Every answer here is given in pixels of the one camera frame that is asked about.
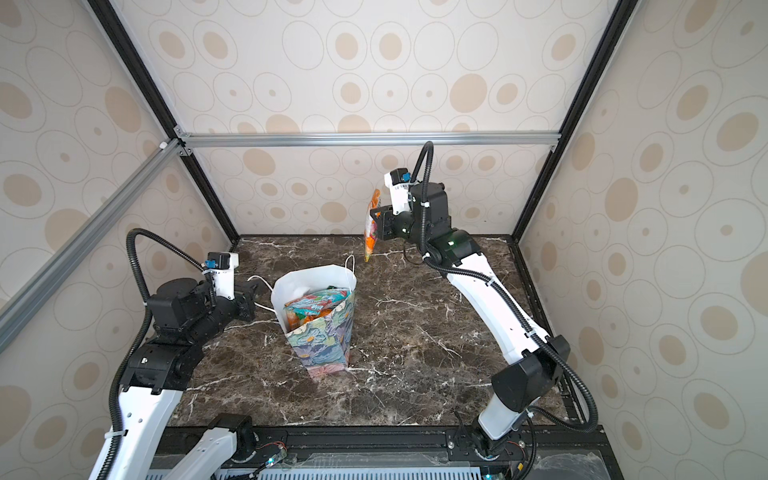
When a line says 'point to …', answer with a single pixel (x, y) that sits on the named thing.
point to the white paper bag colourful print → (324, 344)
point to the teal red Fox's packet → (312, 304)
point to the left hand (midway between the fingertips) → (265, 278)
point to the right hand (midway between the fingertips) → (371, 211)
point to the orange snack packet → (370, 227)
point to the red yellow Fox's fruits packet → (294, 321)
